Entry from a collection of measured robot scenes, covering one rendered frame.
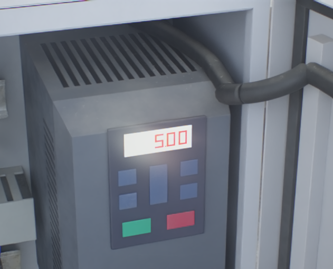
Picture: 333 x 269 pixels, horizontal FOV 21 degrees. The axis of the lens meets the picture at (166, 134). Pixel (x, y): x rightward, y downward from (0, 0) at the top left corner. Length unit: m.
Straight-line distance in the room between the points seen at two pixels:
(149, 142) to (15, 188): 0.18
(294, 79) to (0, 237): 0.30
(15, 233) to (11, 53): 0.15
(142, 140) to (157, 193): 0.04
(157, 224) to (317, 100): 0.15
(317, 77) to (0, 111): 0.30
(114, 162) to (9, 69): 0.18
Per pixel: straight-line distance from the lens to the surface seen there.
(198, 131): 0.61
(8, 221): 0.74
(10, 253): 0.82
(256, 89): 0.56
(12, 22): 0.54
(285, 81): 0.56
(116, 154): 0.60
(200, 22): 0.71
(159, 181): 0.62
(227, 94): 0.58
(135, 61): 0.67
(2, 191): 0.75
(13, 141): 0.77
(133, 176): 0.61
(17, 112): 0.76
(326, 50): 0.57
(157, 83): 0.63
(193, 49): 0.66
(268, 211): 0.66
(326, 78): 0.55
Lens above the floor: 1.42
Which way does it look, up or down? 27 degrees down
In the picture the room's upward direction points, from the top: straight up
